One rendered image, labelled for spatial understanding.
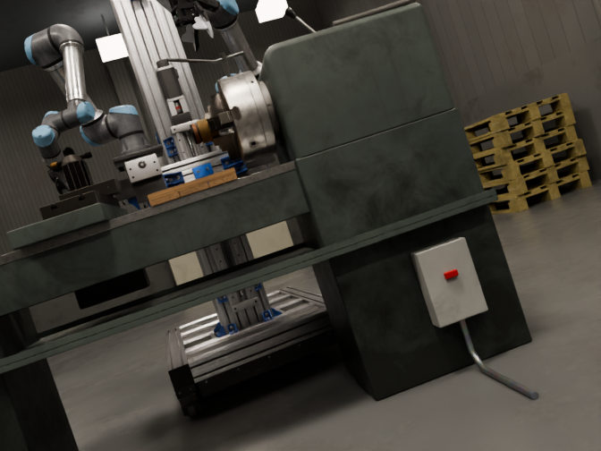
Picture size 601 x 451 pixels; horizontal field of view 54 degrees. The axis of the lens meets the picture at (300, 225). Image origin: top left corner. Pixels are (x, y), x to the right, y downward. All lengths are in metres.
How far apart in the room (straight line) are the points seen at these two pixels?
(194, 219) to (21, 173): 9.39
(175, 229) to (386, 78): 0.88
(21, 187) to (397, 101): 9.65
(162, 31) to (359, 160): 1.42
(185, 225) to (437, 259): 0.85
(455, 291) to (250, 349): 1.00
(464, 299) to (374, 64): 0.85
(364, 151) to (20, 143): 9.72
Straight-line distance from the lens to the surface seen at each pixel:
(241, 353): 2.64
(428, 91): 2.14
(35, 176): 11.27
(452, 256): 2.03
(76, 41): 2.67
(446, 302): 2.04
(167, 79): 2.93
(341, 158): 2.01
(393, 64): 2.12
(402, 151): 2.07
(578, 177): 6.30
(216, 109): 2.24
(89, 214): 1.99
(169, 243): 2.02
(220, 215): 2.01
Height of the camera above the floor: 0.72
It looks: 2 degrees down
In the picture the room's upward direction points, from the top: 18 degrees counter-clockwise
